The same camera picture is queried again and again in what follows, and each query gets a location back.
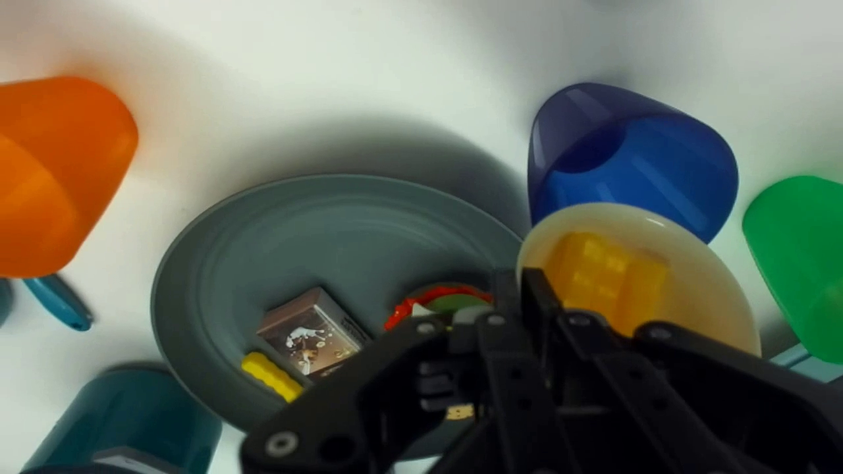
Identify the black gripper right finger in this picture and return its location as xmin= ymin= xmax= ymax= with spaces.
xmin=517 ymin=265 xmax=843 ymax=474

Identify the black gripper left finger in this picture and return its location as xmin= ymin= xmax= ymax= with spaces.
xmin=241 ymin=265 xmax=529 ymax=474

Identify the cream bowl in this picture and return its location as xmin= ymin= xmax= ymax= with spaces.
xmin=515 ymin=201 xmax=765 ymax=357

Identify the yellow toy block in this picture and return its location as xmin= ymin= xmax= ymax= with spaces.
xmin=542 ymin=228 xmax=671 ymax=336

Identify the green plastic cup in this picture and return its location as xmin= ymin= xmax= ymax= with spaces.
xmin=741 ymin=174 xmax=843 ymax=365

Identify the teal blue bowl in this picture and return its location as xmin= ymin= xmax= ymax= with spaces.
xmin=19 ymin=357 xmax=225 ymax=474

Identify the blue plastic cup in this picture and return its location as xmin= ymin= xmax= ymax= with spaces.
xmin=524 ymin=80 xmax=741 ymax=244

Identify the orange plastic cup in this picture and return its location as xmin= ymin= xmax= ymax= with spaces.
xmin=0 ymin=73 xmax=143 ymax=281

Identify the brown square toy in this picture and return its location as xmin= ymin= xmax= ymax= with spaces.
xmin=254 ymin=285 xmax=374 ymax=382

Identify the small yellow toy piece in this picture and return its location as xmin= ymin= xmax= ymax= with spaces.
xmin=241 ymin=351 xmax=305 ymax=405

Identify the toy burger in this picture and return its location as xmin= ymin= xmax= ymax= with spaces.
xmin=383 ymin=281 xmax=498 ymax=336

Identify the grey plate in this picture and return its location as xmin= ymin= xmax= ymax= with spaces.
xmin=148 ymin=172 xmax=529 ymax=431

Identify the teal spoon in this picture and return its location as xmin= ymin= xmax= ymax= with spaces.
xmin=22 ymin=273 xmax=98 ymax=335

